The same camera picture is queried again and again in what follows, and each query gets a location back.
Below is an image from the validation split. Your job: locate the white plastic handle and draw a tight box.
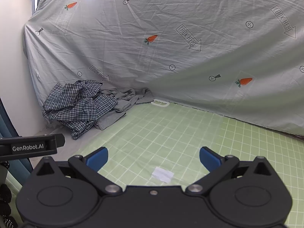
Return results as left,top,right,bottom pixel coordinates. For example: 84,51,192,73
151,99,170,107

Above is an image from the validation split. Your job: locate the teal curtain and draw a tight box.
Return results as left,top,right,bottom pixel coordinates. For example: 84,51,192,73
0,96,34,174

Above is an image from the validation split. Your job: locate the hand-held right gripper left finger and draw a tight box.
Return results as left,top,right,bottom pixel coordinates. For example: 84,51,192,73
31,147,123,196

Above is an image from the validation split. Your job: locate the black dotted cloth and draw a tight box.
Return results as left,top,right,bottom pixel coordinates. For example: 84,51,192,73
0,161,18,228

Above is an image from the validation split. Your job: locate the grey crumpled garment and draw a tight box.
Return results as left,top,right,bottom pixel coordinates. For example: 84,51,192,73
95,88,155,131

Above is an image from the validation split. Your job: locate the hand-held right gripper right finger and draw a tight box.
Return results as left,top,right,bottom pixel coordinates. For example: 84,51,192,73
185,147,277,196

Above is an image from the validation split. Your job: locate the blue plaid shirt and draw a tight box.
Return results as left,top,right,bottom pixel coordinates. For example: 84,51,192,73
42,79,118,140

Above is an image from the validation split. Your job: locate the grey carrot print sheet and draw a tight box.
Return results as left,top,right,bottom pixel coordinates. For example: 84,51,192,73
24,0,304,137

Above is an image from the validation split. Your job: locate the green grid cutting mat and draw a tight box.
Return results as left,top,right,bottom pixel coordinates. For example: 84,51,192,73
5,102,304,228

